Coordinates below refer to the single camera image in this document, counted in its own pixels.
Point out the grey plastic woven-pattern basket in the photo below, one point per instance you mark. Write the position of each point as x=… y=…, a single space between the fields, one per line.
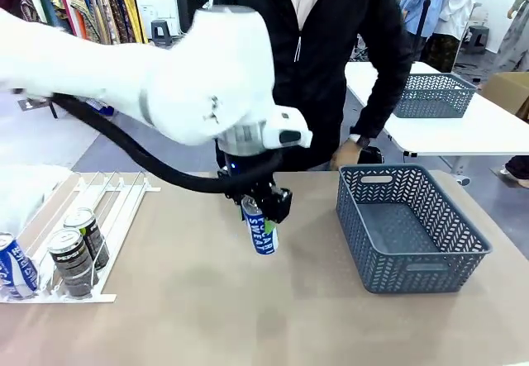
x=413 y=275
x=430 y=103

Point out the grey dress on mannequin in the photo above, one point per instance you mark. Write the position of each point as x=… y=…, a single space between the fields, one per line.
x=514 y=39

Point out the brown patterned hanging garment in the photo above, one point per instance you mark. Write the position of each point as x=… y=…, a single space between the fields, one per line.
x=111 y=6

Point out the yellow hanging garment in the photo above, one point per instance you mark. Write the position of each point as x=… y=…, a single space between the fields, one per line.
x=130 y=6

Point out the black Pepsi can green mark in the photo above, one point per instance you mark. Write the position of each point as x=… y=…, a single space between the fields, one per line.
x=94 y=234

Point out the black stand pole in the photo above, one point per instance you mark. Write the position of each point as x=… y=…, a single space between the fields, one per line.
x=425 y=6

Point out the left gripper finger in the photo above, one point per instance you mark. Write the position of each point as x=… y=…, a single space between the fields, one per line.
x=234 y=199
x=277 y=207

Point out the person's left hand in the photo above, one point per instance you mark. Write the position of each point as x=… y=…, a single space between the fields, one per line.
x=344 y=155

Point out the white side table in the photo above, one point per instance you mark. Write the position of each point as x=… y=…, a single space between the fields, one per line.
x=454 y=134

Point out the person's left forearm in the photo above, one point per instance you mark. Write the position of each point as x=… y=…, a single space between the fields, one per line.
x=384 y=101

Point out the white translucent plastic sheet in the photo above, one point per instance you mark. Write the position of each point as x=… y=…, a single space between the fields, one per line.
x=29 y=196

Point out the bystander's shoe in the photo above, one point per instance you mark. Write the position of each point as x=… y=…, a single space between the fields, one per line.
x=516 y=169

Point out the person in black jacket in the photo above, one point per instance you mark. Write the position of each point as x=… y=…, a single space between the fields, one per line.
x=322 y=52

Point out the brown cardboard box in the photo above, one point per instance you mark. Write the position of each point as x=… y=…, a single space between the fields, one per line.
x=510 y=87

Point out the white shirt on mannequin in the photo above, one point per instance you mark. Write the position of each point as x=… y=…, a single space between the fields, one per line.
x=458 y=2

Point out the dark patterned skirt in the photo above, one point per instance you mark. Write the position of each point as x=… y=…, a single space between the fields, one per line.
x=442 y=52

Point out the blue Pocari Sweat can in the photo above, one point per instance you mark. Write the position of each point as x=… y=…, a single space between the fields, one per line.
x=16 y=267
x=260 y=240

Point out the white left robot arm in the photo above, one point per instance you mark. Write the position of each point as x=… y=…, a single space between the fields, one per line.
x=124 y=77

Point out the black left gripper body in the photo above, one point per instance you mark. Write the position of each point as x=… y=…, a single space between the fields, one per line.
x=235 y=172

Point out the dark grey plastic stool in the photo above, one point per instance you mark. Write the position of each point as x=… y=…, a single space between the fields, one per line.
x=162 y=33
x=476 y=39

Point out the orange hanging garment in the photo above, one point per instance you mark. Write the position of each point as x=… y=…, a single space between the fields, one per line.
x=82 y=25

